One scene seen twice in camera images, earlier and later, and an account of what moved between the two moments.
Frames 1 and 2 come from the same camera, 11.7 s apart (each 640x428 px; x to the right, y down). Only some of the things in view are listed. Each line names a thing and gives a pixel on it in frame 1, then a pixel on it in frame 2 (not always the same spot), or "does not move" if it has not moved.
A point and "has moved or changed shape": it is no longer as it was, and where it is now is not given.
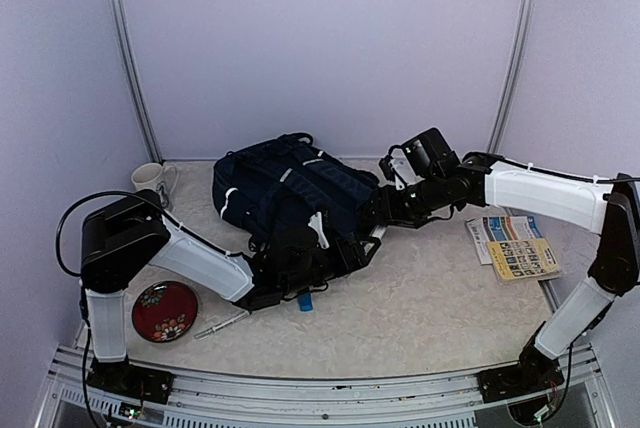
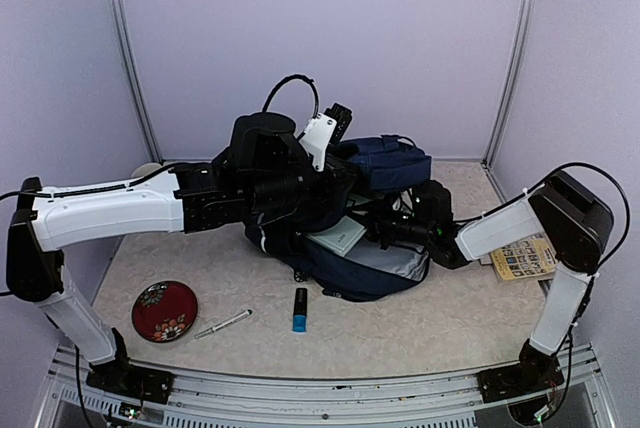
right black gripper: [388, 210] to [378, 225]
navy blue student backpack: [289, 180] has moved or changed shape
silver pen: [222, 325] does not move
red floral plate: [164, 311] does not move
